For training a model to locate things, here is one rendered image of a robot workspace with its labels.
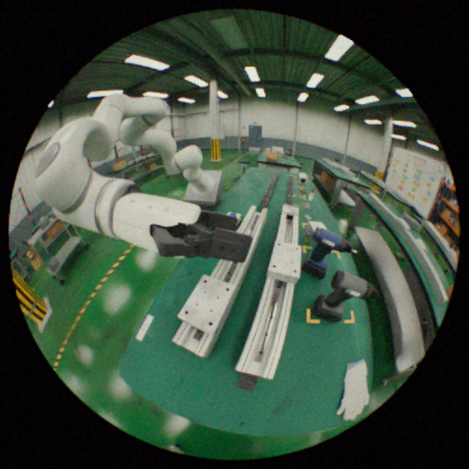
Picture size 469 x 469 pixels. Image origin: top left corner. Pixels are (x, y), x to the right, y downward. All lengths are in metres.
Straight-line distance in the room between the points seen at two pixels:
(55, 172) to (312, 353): 0.69
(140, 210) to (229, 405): 0.52
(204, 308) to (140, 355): 0.32
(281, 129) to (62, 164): 11.82
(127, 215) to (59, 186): 0.10
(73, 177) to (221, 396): 0.57
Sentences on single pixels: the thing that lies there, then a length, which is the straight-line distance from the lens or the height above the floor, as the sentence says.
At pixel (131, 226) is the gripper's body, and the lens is 0.17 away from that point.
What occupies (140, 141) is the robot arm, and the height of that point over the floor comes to 1.31.
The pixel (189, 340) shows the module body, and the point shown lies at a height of 0.82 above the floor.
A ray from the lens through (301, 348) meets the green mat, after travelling 0.55.
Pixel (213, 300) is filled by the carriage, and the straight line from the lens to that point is 0.43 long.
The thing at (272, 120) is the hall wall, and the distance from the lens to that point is 11.91.
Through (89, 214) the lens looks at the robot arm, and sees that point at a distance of 0.22.
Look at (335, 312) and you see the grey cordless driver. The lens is 0.58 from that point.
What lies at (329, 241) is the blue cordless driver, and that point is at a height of 0.98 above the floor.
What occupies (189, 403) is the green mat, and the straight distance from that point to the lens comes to 0.55.
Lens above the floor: 1.29
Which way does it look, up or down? 39 degrees down
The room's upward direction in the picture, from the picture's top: straight up
